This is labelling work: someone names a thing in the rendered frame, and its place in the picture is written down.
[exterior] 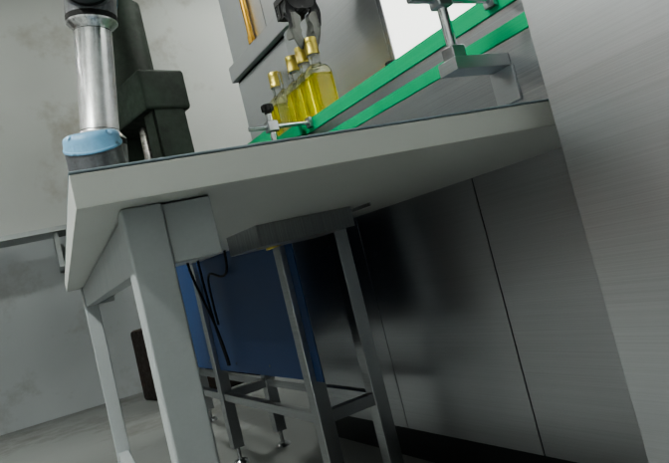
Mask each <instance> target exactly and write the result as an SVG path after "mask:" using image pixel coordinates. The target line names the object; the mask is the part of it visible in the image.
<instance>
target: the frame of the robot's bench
mask: <svg viewBox="0 0 669 463"><path fill-rule="evenodd" d="M117 222H118V225H117V227H116V229H115V230H114V232H113V234H112V236H111V238H110V240H109V242H108V244H107V246H106V247H105V249H104V251H103V253H102V254H101V256H100V258H99V260H98V262H97V263H96V265H95V267H94V269H93V271H92V272H91V274H90V276H89V278H88V279H87V281H86V283H85V285H84V286H83V287H82V288H81V292H82V297H83V301H84V306H85V311H86V315H87V320H88V324H89V329H90V334H91V338H92V343H93V347H94V352H95V357H96V361H97V366H98V371H99V375H100V380H101V384H102V389H103V394H104V398H105V403H106V407H107V412H108V417H109V421H110V426H111V434H112V439H113V443H114V448H115V452H116V457H117V462H118V463H135V462H134V460H133V459H132V457H131V453H130V448H129V443H128V439H127V434H126V430H125V425H124V421H123V416H122V411H121V407H120V402H119V398H118V393H117V389H116V384H115V379H114V375H113V370H112V362H111V357H110V353H109V348H108V344H107V339H106V335H105V330H104V325H103V321H102V316H101V312H100V307H99V304H102V303H106V302H110V301H114V294H116V293H118V292H120V291H121V290H123V289H125V288H127V287H129V286H130V285H132V288H133V293H134V297H135V302H136V306H137V311H138V315H139V320H140V324H141V329H142V333H143V338H144V342H145V347H146V351H147V356H148V360H149V364H150V369H151V373H152V378H153V382H154V387H155V391H156V396H157V400H158V405H159V409H160V414H161V418H162V423H163V427H164V432H165V436H166V441H167V445H168V450H169V454H170V459H171V463H220V459H219V455H218V451H217V446H216V442H215V438H214V433H213V429H212V424H211V420H210V416H209V411H208V407H207V402H206V398H205V394H204V389H203V385H202V381H201V376H200V372H199V367H198V363H197V359H196V354H195V350H194V345H193V341H192V337H191V332H190V328H189V325H188V320H187V316H186V311H185V307H184V303H183V298H182V294H181V290H180V285H179V281H178V276H177V272H176V268H175V264H178V263H183V262H187V261H192V260H196V259H201V258H205V257H209V256H214V255H217V254H219V253H221V252H222V249H221V244H220V240H219V236H218V232H217V227H216V223H215V219H214V214H213V210H212V206H211V202H210V197H209V196H204V197H198V198H193V199H187V200H182V201H176V202H171V203H166V204H162V205H161V204H160V203H152V204H147V205H141V206H136V207H130V208H125V209H122V210H121V211H120V212H119V214H118V216H117Z"/></svg>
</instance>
